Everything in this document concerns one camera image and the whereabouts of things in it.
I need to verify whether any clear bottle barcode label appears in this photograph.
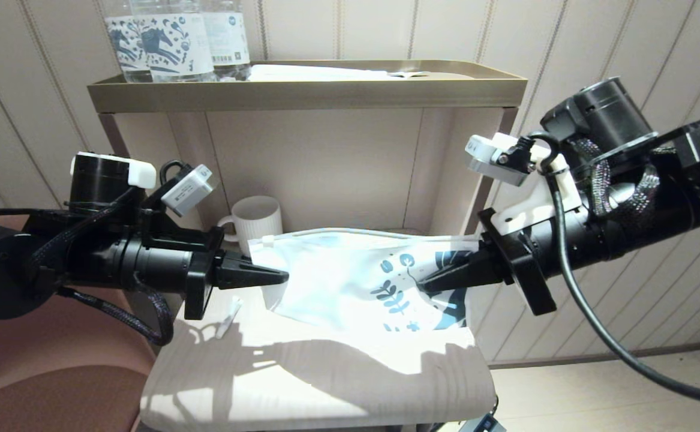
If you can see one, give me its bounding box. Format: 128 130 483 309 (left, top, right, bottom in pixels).
203 0 251 80

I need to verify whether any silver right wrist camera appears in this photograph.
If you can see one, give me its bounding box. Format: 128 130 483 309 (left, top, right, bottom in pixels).
467 133 542 187

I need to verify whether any small white tube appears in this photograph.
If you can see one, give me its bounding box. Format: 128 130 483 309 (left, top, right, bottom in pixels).
215 297 242 340

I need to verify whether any clear bottle horse print label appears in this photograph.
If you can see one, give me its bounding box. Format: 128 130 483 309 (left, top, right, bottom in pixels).
131 0 215 83
105 0 152 83

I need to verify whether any thick black camera cable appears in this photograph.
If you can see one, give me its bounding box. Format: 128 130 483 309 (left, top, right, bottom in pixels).
521 135 700 407

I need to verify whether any white ribbed ceramic mug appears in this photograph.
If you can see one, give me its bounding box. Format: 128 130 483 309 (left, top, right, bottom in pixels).
218 196 283 257

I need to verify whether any bronze metal tray top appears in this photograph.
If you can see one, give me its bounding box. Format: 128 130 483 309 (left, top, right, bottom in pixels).
88 59 528 115

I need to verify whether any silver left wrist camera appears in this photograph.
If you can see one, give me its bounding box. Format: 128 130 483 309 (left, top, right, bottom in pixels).
161 163 215 218

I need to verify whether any braided grey right arm cable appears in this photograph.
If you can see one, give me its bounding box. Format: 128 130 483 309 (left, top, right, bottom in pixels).
584 138 662 217

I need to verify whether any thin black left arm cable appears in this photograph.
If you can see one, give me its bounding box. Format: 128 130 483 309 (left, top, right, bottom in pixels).
0 207 44 223

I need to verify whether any white right camera bracket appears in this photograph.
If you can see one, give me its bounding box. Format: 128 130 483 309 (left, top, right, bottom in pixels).
492 133 584 236

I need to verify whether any blue black base device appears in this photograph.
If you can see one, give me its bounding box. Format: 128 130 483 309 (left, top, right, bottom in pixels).
458 413 506 432

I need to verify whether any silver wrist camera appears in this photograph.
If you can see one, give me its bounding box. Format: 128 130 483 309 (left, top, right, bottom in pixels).
161 163 215 218
467 133 542 187

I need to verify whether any flat white plastic packet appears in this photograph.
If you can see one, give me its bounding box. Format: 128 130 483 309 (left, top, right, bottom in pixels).
248 64 389 82

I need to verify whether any brown wall baseboard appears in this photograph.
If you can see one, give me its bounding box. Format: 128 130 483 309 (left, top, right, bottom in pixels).
489 341 700 370

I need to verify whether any braided black left arm cable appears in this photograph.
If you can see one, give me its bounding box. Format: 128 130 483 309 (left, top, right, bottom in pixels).
56 287 175 347

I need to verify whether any light wood shelf table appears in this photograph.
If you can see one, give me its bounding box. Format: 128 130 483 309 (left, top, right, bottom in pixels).
98 107 518 432

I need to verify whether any white floral zip pouch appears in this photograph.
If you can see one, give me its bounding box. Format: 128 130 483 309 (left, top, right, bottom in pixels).
248 228 482 332

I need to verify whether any reddish brown chair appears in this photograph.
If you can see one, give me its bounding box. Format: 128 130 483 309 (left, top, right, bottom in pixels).
0 216 158 432

